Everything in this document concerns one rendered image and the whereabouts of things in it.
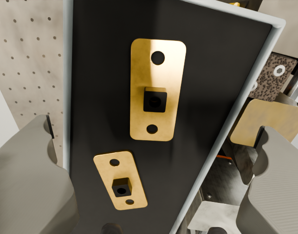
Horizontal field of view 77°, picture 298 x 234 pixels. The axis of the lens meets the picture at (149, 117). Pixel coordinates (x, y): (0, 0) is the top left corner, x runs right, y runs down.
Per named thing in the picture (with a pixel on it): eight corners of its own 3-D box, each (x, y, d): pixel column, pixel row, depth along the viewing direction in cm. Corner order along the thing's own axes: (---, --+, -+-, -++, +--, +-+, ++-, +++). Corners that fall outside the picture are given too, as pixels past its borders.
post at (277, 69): (197, 46, 57) (274, 103, 22) (181, 42, 56) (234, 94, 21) (203, 28, 54) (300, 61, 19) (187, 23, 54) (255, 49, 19)
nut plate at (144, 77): (171, 139, 17) (173, 147, 16) (130, 137, 17) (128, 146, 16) (186, 41, 13) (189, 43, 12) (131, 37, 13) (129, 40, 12)
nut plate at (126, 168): (148, 204, 22) (148, 214, 21) (116, 208, 22) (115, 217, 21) (131, 148, 18) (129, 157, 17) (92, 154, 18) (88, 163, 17)
